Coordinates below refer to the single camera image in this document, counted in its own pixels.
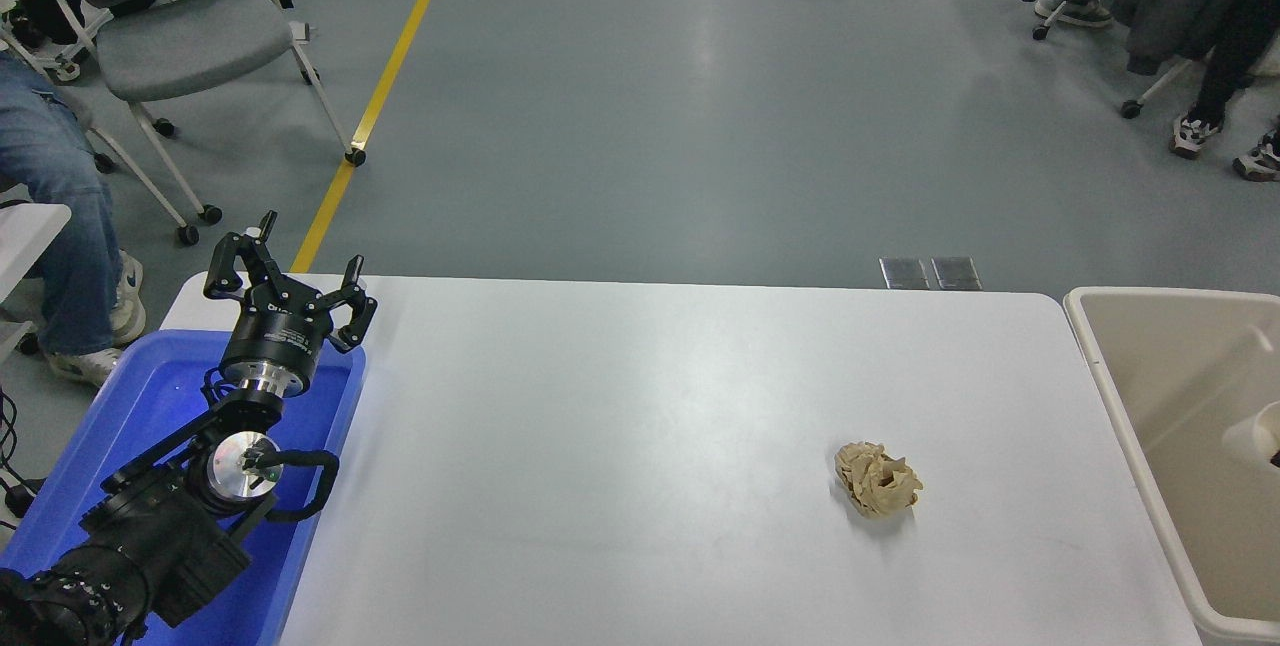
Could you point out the blue plastic tray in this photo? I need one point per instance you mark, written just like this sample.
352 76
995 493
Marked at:
130 406

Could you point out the metal floor outlet plate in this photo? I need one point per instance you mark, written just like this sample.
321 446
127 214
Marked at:
955 273
904 273

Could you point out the white side desk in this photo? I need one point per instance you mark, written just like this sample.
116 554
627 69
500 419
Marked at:
25 231

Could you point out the crumpled tan paper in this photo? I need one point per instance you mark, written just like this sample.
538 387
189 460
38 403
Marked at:
878 481

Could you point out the white paper cup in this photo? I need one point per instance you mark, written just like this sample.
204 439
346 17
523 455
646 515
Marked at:
1255 431

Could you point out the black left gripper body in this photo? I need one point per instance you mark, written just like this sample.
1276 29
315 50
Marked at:
275 336

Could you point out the large pale plastic bin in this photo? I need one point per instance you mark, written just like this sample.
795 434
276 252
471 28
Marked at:
1170 396

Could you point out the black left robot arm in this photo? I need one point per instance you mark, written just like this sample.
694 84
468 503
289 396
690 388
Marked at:
150 536

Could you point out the white chair leg with caster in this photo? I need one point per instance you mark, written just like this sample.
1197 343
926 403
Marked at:
1048 21
1155 86

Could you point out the white frame wheeled chair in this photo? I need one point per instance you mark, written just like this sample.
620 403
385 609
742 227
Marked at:
45 16

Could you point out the grey seat wheeled chair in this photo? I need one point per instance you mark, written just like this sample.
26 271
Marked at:
190 41

